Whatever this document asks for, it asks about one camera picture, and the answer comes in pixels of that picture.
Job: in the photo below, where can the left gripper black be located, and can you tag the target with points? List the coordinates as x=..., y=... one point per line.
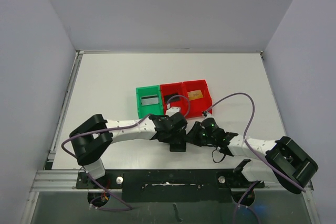
x=177, y=138

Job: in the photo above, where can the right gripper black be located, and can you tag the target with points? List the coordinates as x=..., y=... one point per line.
x=196, y=133

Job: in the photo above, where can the red plastic bin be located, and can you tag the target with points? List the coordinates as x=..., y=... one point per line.
x=179, y=88
x=199, y=105

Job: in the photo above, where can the green plastic bin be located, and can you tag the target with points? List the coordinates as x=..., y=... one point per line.
x=156, y=109

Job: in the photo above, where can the black leather card holder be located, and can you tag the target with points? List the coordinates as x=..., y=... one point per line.
x=181, y=147

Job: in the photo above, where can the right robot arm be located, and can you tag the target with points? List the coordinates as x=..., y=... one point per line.
x=284, y=161

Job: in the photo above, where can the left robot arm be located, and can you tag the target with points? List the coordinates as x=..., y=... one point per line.
x=91, y=139

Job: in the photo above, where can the gold credit card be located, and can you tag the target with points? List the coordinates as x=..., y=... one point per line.
x=195, y=94

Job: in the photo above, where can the black credit card in bin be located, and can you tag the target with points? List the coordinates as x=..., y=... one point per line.
x=171, y=98

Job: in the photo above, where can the silver credit card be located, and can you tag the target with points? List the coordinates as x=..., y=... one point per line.
x=149, y=100

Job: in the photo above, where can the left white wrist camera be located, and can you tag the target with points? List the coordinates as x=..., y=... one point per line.
x=172, y=110

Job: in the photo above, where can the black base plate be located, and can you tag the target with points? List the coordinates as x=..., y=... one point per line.
x=174, y=185

